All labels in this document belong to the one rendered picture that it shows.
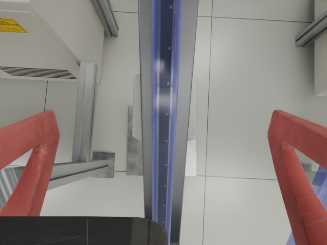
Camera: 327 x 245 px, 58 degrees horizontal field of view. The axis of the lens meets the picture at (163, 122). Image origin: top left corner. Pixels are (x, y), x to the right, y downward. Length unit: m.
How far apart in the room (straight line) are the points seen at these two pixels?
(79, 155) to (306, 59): 0.89
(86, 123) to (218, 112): 0.52
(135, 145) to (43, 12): 0.61
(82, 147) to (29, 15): 0.35
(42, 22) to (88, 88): 0.24
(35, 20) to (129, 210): 0.72
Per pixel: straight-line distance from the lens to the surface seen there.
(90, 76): 0.80
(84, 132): 0.78
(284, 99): 1.19
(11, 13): 0.61
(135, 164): 1.07
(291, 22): 1.28
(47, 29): 0.65
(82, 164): 0.74
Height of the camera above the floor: 1.08
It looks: 84 degrees down
